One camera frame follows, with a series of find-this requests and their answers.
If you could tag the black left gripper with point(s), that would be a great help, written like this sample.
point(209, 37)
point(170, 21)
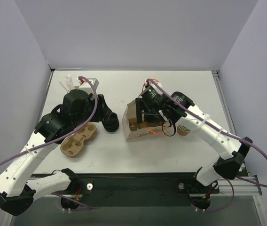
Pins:
point(100, 107)

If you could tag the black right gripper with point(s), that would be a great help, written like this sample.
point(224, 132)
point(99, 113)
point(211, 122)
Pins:
point(144, 109)

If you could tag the printed paper takeout bag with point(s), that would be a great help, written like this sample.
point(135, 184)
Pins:
point(141, 115)

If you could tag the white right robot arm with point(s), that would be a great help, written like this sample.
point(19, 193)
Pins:
point(231, 152)

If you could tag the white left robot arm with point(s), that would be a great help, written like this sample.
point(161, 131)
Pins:
point(17, 192)

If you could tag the stack of black lids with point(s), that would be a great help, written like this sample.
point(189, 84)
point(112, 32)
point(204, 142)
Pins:
point(112, 123)

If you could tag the stack of brown paper cups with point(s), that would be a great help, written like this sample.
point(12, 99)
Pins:
point(182, 131)

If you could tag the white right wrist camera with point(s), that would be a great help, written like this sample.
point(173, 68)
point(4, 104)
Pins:
point(147, 83)

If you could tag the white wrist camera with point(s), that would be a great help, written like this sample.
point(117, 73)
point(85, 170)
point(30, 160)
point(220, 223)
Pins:
point(147, 83)
point(85, 86)

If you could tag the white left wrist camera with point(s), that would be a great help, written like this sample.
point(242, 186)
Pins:
point(85, 86)

